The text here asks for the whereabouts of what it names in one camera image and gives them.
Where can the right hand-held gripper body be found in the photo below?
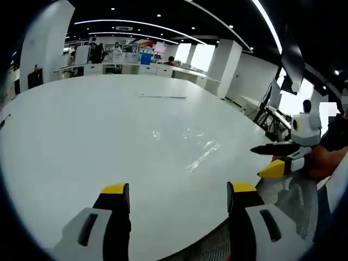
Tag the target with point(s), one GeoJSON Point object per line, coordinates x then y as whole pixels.
{"type": "Point", "coordinates": [305, 130]}

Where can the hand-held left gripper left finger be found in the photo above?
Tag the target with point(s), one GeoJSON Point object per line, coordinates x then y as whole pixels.
{"type": "Point", "coordinates": [108, 231]}

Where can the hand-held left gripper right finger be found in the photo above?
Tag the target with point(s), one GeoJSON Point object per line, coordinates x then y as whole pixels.
{"type": "Point", "coordinates": [244, 217]}

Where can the clear food packaging bag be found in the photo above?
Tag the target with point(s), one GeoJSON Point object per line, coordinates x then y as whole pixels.
{"type": "Point", "coordinates": [204, 156]}
{"type": "Point", "coordinates": [190, 133]}

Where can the person's right hand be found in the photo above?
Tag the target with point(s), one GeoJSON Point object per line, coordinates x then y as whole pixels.
{"type": "Point", "coordinates": [323, 163]}

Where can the black monitor stand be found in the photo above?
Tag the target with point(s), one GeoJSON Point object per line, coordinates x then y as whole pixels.
{"type": "Point", "coordinates": [267, 119]}

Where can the grey mesh office chair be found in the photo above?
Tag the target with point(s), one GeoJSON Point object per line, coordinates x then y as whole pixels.
{"type": "Point", "coordinates": [296, 198]}

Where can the white monitor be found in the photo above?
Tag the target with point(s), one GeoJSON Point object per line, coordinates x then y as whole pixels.
{"type": "Point", "coordinates": [275, 95]}

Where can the black monitor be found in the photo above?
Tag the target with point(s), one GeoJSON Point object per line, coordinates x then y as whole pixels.
{"type": "Point", "coordinates": [292, 62]}

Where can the white square pillar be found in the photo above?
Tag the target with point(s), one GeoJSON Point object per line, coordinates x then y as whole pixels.
{"type": "Point", "coordinates": [223, 65]}

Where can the row of white desks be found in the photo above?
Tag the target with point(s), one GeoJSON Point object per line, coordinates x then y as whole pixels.
{"type": "Point", "coordinates": [163, 71]}

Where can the blue box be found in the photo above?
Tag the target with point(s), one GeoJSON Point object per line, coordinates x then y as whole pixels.
{"type": "Point", "coordinates": [146, 59]}

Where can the wide white pillar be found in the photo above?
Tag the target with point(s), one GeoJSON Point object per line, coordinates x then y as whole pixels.
{"type": "Point", "coordinates": [46, 46]}

